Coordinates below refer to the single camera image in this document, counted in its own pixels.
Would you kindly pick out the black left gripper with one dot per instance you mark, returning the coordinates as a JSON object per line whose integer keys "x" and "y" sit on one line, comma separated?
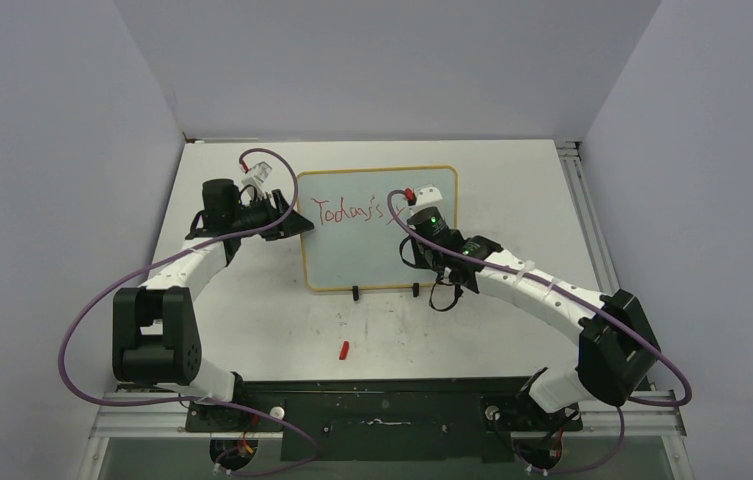
{"x": 290, "y": 226}

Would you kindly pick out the yellow framed whiteboard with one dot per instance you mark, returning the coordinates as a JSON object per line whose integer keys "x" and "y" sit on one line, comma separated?
{"x": 355, "y": 241}

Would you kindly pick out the red marker cap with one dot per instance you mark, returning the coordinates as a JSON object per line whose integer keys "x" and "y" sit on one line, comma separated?
{"x": 344, "y": 350}

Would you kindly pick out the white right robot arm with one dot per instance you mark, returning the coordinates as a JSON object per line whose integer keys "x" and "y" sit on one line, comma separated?
{"x": 609, "y": 331}

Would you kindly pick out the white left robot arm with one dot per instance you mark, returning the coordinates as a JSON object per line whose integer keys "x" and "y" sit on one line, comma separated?
{"x": 156, "y": 339}

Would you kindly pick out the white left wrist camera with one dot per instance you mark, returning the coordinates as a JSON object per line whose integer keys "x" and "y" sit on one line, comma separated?
{"x": 256, "y": 176}

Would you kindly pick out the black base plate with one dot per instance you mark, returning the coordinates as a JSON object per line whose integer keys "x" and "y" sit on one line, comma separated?
{"x": 391, "y": 420}

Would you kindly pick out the aluminium front frame rail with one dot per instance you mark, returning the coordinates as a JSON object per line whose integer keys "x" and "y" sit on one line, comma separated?
{"x": 169, "y": 420}

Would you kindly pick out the aluminium right side rail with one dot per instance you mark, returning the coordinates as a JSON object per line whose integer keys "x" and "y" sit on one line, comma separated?
{"x": 572, "y": 166}

